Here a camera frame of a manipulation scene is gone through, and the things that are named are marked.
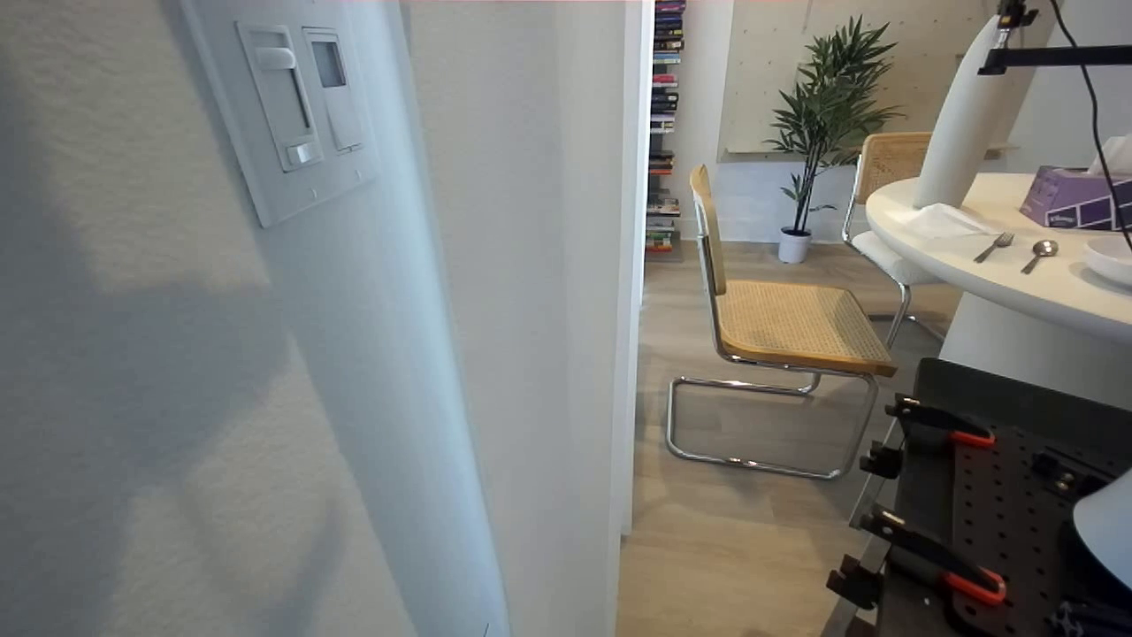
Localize white double light switch plate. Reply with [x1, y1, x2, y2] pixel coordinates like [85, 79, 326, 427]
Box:
[177, 0, 383, 233]

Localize white vertical blinds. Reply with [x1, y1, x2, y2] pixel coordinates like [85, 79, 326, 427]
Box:
[154, 0, 659, 637]

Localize bookshelf with books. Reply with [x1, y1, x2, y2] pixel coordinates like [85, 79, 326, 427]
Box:
[643, 0, 691, 257]

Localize wicker seat chrome chair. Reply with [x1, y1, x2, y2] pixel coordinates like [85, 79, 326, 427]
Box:
[661, 160, 901, 486]

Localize white round table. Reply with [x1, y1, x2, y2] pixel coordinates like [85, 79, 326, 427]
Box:
[864, 171, 1132, 411]

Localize silver spoon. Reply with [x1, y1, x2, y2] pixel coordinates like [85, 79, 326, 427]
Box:
[1017, 238, 1062, 277]

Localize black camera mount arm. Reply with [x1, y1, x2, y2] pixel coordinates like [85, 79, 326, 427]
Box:
[977, 0, 1132, 79]

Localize white paper napkin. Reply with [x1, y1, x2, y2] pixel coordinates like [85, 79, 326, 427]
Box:
[913, 198, 1000, 249]

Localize black camera cable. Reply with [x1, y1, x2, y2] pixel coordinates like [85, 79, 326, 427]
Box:
[1042, 0, 1132, 251]

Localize wicker back chrome chair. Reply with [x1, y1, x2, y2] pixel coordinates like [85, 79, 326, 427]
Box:
[840, 128, 949, 342]

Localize purple tissue box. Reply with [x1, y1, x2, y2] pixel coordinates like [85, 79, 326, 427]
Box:
[1017, 132, 1132, 233]

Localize silver fork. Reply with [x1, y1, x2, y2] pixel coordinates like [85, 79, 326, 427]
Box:
[969, 227, 1017, 264]

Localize potted green plant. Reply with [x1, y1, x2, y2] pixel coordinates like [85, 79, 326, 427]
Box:
[768, 9, 897, 264]

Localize black orange bar clamp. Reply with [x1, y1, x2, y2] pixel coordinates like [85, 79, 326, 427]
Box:
[859, 394, 998, 482]
[824, 506, 1010, 614]

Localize white curved stand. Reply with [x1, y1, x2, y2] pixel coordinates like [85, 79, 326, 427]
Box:
[913, 9, 1034, 211]

